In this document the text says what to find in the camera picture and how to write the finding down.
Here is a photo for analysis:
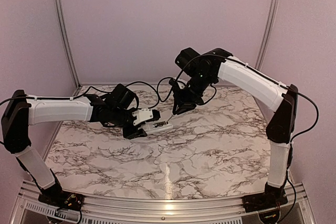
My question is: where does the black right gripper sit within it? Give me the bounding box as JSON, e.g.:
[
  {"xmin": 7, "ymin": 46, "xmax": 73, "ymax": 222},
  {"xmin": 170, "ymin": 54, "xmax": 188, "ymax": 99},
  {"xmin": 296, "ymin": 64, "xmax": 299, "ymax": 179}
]
[{"xmin": 172, "ymin": 71, "xmax": 214, "ymax": 115}]

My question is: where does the white remote control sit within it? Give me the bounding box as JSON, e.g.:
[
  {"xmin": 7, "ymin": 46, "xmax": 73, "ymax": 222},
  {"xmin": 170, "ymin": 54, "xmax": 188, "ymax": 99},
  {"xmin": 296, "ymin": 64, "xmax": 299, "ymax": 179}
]
[{"xmin": 140, "ymin": 121, "xmax": 173, "ymax": 135}]

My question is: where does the white battery cover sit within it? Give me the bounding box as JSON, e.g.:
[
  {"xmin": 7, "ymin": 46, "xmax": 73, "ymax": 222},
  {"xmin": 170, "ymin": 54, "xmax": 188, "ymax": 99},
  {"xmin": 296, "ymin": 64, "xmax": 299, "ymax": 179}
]
[{"xmin": 174, "ymin": 139, "xmax": 186, "ymax": 144}]

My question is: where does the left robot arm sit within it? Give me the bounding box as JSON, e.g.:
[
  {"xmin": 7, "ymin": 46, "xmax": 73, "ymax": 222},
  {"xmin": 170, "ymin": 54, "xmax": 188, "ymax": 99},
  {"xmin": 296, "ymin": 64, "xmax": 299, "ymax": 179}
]
[{"xmin": 1, "ymin": 84, "xmax": 153, "ymax": 206}]

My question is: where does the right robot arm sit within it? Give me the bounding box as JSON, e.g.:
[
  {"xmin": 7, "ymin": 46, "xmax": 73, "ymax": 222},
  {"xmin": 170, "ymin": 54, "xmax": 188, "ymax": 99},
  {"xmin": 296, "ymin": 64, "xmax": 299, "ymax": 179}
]
[{"xmin": 170, "ymin": 48, "xmax": 298, "ymax": 207}]

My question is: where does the right camera cable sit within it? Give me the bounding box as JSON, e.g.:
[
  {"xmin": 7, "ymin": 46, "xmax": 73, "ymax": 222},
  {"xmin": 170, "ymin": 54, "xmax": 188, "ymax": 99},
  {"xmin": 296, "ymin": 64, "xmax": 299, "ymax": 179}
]
[{"xmin": 156, "ymin": 54, "xmax": 320, "ymax": 146}]

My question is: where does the camera cable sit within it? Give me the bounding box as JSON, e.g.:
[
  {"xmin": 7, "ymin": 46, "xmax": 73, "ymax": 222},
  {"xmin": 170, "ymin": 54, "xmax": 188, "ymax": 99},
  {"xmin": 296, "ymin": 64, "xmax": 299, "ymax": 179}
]
[
  {"xmin": 0, "ymin": 81, "xmax": 160, "ymax": 146},
  {"xmin": 156, "ymin": 54, "xmax": 320, "ymax": 146}
]

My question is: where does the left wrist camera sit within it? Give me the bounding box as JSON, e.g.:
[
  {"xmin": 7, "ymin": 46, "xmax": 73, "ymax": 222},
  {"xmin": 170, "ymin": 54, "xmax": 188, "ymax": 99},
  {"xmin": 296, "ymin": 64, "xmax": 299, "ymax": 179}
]
[{"xmin": 132, "ymin": 108, "xmax": 161, "ymax": 126}]

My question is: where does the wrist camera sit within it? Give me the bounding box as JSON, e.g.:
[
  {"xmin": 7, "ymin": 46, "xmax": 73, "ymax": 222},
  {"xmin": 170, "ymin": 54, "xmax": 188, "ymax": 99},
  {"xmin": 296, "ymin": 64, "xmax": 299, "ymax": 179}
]
[
  {"xmin": 132, "ymin": 108, "xmax": 161, "ymax": 126},
  {"xmin": 169, "ymin": 77, "xmax": 186, "ymax": 90}
]

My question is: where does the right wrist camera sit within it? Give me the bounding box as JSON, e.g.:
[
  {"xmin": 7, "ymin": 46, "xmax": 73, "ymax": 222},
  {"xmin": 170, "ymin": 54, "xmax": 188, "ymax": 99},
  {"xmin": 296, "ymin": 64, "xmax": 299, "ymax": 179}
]
[{"xmin": 169, "ymin": 77, "xmax": 186, "ymax": 90}]

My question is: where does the left camera cable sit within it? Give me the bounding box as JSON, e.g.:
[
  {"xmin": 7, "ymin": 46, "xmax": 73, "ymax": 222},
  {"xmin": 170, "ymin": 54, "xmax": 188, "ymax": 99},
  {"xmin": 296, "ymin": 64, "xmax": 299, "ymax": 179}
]
[{"xmin": 0, "ymin": 81, "xmax": 160, "ymax": 146}]

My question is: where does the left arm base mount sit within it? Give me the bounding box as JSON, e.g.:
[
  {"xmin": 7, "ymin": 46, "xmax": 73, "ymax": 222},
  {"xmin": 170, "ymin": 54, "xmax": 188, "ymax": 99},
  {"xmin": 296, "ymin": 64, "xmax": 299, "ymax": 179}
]
[{"xmin": 38, "ymin": 191, "xmax": 84, "ymax": 211}]

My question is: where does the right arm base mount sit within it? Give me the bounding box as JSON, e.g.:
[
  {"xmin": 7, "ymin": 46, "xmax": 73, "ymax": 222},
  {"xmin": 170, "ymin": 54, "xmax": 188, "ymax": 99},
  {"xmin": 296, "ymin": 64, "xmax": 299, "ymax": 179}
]
[{"xmin": 242, "ymin": 193, "xmax": 288, "ymax": 213}]

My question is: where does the front aluminium rail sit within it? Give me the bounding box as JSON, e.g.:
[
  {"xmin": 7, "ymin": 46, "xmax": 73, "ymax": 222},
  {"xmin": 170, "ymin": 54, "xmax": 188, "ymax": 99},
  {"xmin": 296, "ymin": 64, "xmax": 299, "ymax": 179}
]
[{"xmin": 10, "ymin": 181, "xmax": 316, "ymax": 223}]

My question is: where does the right aluminium frame post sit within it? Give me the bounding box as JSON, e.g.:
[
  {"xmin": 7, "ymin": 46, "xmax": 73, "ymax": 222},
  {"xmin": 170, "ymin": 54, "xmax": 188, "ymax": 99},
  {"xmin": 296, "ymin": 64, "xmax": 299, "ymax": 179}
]
[{"xmin": 256, "ymin": 0, "xmax": 279, "ymax": 70}]

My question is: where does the aluminium frame post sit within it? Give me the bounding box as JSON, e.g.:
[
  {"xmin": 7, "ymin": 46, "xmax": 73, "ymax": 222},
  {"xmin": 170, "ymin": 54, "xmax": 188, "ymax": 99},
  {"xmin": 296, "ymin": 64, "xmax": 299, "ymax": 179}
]
[
  {"xmin": 54, "ymin": 0, "xmax": 81, "ymax": 89},
  {"xmin": 256, "ymin": 0, "xmax": 279, "ymax": 70}
]

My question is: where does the left aluminium frame post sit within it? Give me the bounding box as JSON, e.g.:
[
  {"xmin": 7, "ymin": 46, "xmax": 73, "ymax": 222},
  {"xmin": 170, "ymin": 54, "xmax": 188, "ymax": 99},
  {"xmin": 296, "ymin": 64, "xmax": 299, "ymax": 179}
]
[{"xmin": 54, "ymin": 0, "xmax": 81, "ymax": 89}]

